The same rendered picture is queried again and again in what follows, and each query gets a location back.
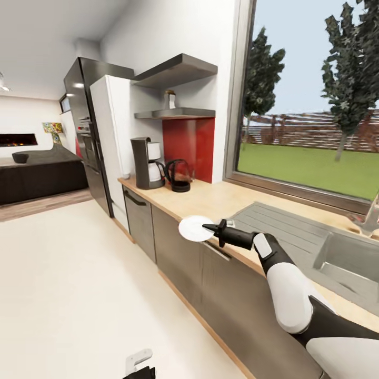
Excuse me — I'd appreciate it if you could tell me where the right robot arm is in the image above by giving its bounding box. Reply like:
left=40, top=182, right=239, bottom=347
left=202, top=219, right=379, bottom=379

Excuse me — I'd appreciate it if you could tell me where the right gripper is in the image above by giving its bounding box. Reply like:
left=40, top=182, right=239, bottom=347
left=202, top=219, right=242, bottom=248

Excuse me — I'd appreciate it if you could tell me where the electric kettle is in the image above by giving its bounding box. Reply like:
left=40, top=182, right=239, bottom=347
left=164, top=159, right=191, bottom=193

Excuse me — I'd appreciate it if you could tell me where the saucer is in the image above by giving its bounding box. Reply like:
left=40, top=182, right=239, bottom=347
left=178, top=215, right=214, bottom=242

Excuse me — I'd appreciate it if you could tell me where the bottle of coffee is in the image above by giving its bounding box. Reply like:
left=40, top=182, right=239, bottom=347
left=164, top=91, right=175, bottom=109

